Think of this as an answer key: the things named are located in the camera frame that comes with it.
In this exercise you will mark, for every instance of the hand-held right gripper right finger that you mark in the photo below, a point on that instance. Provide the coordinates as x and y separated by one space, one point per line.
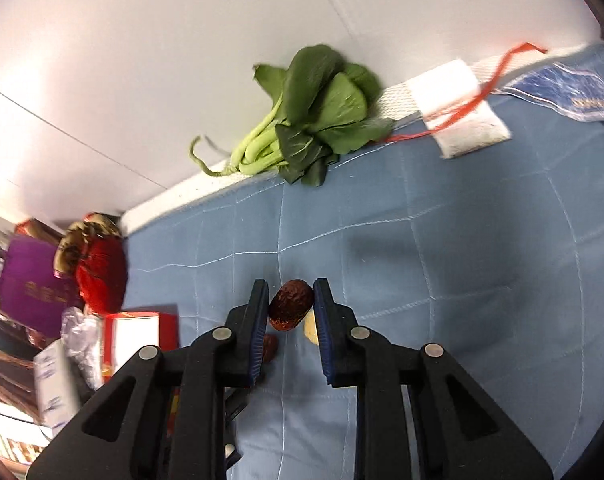
323 331

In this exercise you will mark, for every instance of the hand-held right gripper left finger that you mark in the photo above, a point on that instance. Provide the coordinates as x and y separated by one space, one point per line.
258 331

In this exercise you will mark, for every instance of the red jujube date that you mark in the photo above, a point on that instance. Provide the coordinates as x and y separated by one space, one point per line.
291 305
270 349

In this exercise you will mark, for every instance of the pale yellow fruit piece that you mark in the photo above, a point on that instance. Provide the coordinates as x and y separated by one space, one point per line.
312 331

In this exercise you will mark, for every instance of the red and white box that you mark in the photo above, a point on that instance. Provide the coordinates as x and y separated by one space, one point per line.
134 335

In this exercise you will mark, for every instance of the blue quilted mattress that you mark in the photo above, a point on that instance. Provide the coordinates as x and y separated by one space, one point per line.
432 270

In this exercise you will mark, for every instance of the clear plastic bag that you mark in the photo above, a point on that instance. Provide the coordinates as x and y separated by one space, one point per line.
81 337

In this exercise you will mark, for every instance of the red and gold cloth bundle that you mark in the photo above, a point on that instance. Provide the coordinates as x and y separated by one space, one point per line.
94 265

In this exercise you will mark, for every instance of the white and blue carton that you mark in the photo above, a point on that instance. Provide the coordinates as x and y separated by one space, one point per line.
56 385

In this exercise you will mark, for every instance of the green bok choy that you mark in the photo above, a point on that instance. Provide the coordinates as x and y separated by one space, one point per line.
302 115

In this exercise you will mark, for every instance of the purple gift box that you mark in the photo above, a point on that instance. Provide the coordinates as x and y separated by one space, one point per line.
34 287

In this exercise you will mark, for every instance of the white folded cloth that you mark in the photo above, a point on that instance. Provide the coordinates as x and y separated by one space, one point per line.
459 110

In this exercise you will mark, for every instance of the blue printed plastic bag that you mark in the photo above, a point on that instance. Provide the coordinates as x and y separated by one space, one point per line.
572 91

